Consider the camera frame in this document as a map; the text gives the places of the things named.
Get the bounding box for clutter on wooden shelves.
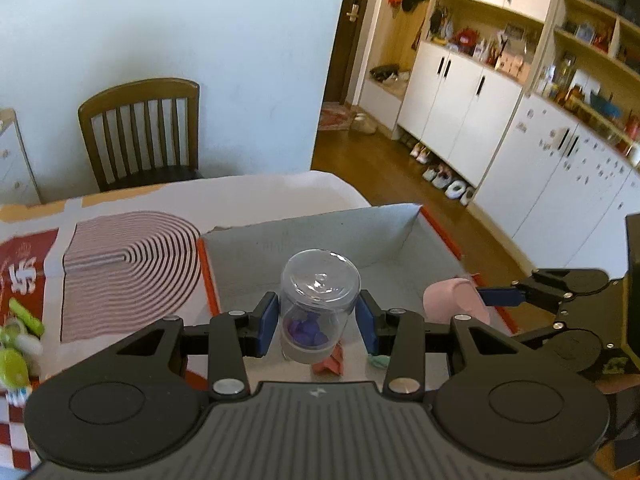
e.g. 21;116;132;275
537;15;640;166

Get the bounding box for green highlighter marker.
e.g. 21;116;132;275
9;299;46;336

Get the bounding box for row of shoes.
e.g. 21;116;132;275
409;141;477;207

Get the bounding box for brown wooden door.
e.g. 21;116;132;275
324;0;372;107

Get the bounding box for red patterned door mat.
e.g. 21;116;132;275
317;102;358;133

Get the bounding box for printed tablecloth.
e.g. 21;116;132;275
0;170;373;471

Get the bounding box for clutter on cabinet shelf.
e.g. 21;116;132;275
427;2;537;85

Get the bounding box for tall white cabinet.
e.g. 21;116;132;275
397;0;568;203

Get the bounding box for cardboard box with red edge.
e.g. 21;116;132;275
196;203;518;391

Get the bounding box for beige slippers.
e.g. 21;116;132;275
349;112;379;136

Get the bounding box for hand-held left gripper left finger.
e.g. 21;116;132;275
115;292;280;401

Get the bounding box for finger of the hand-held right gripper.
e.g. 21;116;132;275
510;317;568;348
477;267;611;311

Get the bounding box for red plastic piece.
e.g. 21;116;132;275
312;342;347;376

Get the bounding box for low white shoe bench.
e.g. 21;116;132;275
357;65;412;131

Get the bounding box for brown wooden chair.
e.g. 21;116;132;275
77;77;206;193

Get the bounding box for white shelf cabinet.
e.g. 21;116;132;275
472;0;640;271

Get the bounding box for pink plastic cup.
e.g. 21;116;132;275
422;277;493;326

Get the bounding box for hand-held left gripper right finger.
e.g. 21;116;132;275
354;290;523;401

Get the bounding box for clear plastic jar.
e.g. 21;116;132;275
280;250;362;365

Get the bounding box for small white drawer cabinet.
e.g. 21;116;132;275
0;107;41;206

